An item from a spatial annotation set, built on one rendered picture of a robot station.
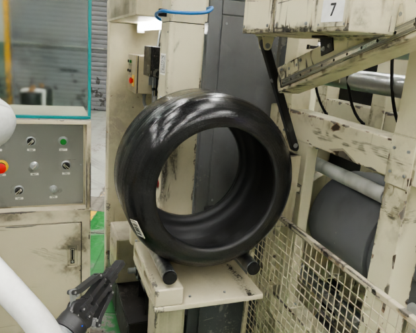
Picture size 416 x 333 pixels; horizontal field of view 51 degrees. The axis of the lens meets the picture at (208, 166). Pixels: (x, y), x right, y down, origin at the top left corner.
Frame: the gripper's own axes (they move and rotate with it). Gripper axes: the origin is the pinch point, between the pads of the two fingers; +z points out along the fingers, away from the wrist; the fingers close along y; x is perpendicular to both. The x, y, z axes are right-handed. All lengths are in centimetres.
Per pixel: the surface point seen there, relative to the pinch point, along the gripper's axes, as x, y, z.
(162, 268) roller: -0.4, 13.9, 15.2
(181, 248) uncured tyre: 6.4, 10.0, 19.7
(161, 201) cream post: -18, 9, 46
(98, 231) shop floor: -203, 97, 146
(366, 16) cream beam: 68, -33, 48
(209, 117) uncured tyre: 23.1, -21.5, 38.5
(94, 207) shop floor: -244, 97, 186
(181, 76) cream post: 1, -28, 66
